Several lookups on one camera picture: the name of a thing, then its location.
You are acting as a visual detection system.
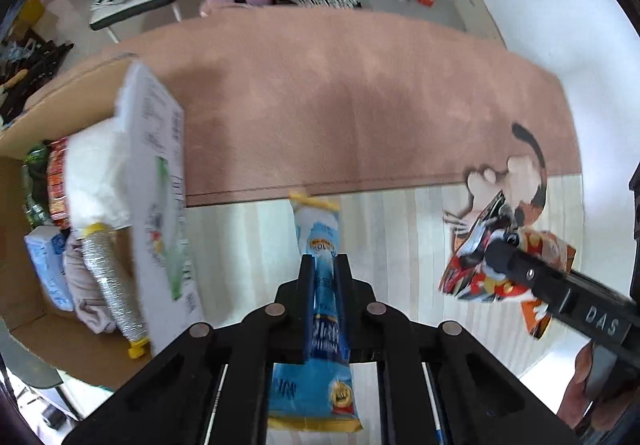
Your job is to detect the orange panda snack packet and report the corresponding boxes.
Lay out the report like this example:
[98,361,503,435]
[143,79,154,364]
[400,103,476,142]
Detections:
[438,192,576,339]

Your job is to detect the lilac cloth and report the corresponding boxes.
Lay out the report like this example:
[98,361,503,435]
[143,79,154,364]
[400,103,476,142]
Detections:
[63,233,117,335]

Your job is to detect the long blue snack packet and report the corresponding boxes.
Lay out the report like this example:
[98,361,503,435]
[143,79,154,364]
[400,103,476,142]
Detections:
[268,193,362,433]

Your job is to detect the yellow silver scrubber roll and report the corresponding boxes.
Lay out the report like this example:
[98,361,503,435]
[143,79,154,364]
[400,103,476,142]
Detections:
[80,223,150,359]

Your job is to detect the blue tissue pack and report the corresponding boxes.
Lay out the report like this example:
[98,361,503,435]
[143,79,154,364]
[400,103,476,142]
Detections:
[24,225,74,312]

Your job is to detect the white soft bag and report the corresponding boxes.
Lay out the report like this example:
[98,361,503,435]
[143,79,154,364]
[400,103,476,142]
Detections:
[64,117,130,231]

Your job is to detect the green snack packet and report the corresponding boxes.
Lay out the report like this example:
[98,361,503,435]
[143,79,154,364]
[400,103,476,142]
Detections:
[21,143,52,228]

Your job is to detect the red snack packet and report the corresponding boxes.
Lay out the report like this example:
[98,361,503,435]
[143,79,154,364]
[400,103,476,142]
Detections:
[47,138,70,229]

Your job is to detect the person's right hand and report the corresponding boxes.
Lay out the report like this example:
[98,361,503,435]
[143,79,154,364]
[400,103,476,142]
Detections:
[556,342,639,431]

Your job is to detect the grey round chair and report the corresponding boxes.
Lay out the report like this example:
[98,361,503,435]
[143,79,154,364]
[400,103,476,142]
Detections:
[0,319,63,390]

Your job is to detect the pink striped cat mat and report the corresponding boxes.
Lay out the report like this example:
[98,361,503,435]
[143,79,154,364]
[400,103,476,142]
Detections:
[67,6,584,373]

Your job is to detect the white bench chair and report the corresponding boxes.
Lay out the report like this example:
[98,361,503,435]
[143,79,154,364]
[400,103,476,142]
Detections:
[89,0,182,43]

